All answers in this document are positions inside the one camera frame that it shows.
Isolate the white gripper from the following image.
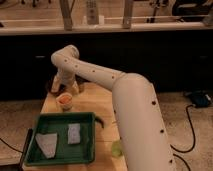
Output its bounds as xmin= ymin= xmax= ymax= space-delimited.
xmin=60 ymin=79 xmax=79 ymax=95

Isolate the red apple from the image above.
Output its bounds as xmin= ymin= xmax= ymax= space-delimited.
xmin=59 ymin=95 xmax=72 ymax=104

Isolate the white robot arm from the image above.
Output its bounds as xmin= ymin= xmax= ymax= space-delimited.
xmin=51 ymin=45 xmax=177 ymax=171

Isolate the white paper cup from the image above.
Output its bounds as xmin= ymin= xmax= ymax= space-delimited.
xmin=56 ymin=92 xmax=72 ymax=111

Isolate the dark curved object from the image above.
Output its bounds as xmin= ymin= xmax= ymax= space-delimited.
xmin=95 ymin=116 xmax=104 ymax=129

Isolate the green plastic tray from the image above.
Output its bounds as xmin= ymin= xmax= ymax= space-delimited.
xmin=24 ymin=112 xmax=95 ymax=166

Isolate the large white cloth piece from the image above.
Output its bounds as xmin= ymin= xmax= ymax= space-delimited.
xmin=35 ymin=133 xmax=57 ymax=158

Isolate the green round fruit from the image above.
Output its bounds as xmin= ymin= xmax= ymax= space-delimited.
xmin=111 ymin=140 xmax=123 ymax=158

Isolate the blue black floor device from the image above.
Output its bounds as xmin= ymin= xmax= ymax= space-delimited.
xmin=186 ymin=91 xmax=211 ymax=108

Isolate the black floor cable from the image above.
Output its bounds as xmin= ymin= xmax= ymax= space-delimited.
xmin=170 ymin=104 xmax=197 ymax=171

